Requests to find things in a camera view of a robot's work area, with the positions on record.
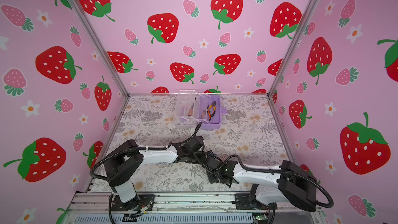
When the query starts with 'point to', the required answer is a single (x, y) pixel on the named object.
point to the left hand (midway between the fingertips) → (208, 160)
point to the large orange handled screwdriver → (190, 113)
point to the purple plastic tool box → (215, 122)
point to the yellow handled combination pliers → (214, 106)
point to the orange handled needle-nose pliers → (203, 114)
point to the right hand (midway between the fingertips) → (208, 174)
